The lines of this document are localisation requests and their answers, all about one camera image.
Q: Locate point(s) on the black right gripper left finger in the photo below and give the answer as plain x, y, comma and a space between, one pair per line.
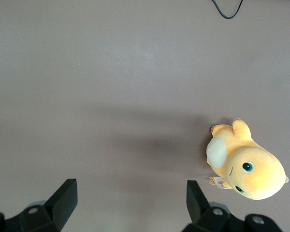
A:
60, 205

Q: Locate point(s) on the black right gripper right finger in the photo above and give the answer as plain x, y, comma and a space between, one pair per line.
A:
198, 212

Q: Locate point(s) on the orange plush toy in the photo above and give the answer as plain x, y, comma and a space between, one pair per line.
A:
256, 169

